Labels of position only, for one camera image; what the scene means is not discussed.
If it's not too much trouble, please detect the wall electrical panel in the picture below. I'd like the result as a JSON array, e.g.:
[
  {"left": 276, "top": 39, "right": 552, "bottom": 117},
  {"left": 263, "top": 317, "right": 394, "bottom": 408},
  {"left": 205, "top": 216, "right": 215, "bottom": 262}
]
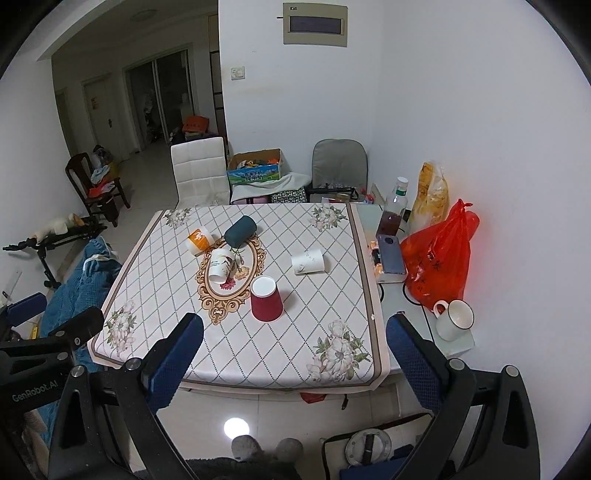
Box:
[{"left": 283, "top": 2, "right": 349, "bottom": 47}]

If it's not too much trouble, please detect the cardboard box with items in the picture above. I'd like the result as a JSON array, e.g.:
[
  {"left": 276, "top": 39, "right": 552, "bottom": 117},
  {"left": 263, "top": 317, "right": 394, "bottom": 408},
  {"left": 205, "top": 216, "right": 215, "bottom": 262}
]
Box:
[{"left": 226, "top": 148, "right": 283, "bottom": 186}]

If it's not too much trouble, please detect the dark teal cup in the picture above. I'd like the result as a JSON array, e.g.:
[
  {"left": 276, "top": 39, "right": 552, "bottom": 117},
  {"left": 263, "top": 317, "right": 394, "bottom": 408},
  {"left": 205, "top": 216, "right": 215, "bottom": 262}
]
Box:
[{"left": 223, "top": 215, "right": 257, "bottom": 249}]

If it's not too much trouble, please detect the white paper cup with birds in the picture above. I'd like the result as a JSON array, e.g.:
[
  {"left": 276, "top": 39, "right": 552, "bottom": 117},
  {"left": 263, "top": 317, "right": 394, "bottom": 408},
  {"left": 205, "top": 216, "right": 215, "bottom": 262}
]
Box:
[{"left": 291, "top": 249, "right": 325, "bottom": 275}]

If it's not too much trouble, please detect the yellow snack bag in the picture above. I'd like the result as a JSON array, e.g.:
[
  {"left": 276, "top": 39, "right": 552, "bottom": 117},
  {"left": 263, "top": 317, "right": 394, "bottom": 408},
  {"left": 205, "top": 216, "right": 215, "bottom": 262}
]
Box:
[{"left": 409, "top": 162, "right": 450, "bottom": 234}]

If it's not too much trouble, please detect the grey slipper right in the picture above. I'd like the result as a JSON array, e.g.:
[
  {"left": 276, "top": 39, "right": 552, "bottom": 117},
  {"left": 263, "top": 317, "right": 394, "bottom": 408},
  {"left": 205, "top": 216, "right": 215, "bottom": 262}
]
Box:
[{"left": 273, "top": 438, "right": 304, "bottom": 464}]

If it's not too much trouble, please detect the grey slipper left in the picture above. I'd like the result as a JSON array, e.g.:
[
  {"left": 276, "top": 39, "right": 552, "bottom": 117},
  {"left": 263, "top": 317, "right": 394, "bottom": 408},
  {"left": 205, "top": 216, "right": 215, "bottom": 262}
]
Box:
[{"left": 230, "top": 435, "right": 263, "bottom": 461}]

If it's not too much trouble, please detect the red paper cup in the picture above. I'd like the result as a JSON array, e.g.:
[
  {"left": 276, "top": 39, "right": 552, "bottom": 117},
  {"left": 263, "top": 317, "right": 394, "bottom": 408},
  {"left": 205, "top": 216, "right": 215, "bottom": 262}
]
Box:
[{"left": 250, "top": 276, "right": 283, "bottom": 322}]

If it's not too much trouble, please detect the white enamel mug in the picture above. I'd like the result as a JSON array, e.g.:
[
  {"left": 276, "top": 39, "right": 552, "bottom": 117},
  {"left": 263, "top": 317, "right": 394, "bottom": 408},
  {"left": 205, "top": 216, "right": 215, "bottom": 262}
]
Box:
[{"left": 433, "top": 299, "right": 475, "bottom": 342}]

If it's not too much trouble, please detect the red plastic bag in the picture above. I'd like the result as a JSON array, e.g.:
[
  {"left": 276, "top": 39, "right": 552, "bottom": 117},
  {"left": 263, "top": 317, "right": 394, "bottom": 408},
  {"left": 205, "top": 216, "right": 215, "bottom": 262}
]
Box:
[{"left": 401, "top": 199, "right": 480, "bottom": 310}]

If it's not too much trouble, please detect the orange and white cup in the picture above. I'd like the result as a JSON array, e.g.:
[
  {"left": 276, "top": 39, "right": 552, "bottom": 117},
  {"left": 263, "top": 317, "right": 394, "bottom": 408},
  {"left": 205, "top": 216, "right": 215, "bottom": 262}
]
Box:
[{"left": 185, "top": 227, "right": 215, "bottom": 257}]

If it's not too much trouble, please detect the grey cushioned chair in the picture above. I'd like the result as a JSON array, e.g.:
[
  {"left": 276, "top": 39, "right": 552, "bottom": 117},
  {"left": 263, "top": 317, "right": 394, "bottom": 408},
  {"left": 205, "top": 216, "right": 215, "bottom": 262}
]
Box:
[{"left": 305, "top": 139, "right": 369, "bottom": 203}]

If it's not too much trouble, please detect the plastic bottle with brown liquid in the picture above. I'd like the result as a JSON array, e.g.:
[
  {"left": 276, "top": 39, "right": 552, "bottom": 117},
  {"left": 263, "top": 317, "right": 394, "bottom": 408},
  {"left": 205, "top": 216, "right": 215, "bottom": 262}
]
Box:
[{"left": 377, "top": 176, "right": 409, "bottom": 236}]

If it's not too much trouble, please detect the dark wooden chair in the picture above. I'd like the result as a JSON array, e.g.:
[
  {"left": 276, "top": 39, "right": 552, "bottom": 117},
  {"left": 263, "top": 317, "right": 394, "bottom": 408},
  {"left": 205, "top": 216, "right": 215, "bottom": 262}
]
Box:
[{"left": 64, "top": 152, "right": 130, "bottom": 228}]

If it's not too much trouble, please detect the white wall switch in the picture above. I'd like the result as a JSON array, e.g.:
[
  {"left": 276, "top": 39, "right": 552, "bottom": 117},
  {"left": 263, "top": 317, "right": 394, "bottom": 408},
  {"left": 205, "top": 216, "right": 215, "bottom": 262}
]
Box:
[{"left": 230, "top": 66, "right": 245, "bottom": 81}]

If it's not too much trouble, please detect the black tripod stand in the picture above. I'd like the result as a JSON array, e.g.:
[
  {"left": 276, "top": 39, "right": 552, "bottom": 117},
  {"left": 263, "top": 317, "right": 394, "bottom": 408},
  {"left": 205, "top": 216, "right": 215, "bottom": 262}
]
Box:
[{"left": 2, "top": 223, "right": 107, "bottom": 290}]

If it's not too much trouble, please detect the white diamond pattern tablecloth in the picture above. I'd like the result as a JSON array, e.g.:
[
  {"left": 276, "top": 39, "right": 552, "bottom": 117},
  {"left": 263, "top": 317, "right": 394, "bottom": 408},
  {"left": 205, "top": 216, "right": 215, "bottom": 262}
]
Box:
[{"left": 88, "top": 203, "right": 391, "bottom": 393}]

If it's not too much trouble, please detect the white printed paper cup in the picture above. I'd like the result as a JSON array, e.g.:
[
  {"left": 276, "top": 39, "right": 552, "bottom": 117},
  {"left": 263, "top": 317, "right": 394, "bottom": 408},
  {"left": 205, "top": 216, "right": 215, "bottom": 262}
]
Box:
[{"left": 207, "top": 248, "right": 235, "bottom": 285}]

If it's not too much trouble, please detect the floral tissue pack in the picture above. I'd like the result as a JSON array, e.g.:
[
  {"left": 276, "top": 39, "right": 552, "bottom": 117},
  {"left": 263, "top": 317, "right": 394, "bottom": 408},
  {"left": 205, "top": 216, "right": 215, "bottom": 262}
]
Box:
[{"left": 369, "top": 235, "right": 408, "bottom": 283}]

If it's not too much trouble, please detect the white leather chair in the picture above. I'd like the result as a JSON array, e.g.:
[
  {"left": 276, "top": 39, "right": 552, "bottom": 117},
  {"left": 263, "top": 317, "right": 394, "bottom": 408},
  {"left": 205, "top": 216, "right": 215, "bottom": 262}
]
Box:
[{"left": 170, "top": 137, "right": 230, "bottom": 209}]

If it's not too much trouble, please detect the grey slipper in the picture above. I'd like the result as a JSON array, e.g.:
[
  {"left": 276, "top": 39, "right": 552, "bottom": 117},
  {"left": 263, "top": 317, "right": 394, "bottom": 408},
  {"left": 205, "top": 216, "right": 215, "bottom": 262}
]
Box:
[
  {"left": 230, "top": 435, "right": 263, "bottom": 461},
  {"left": 273, "top": 438, "right": 304, "bottom": 464}
]

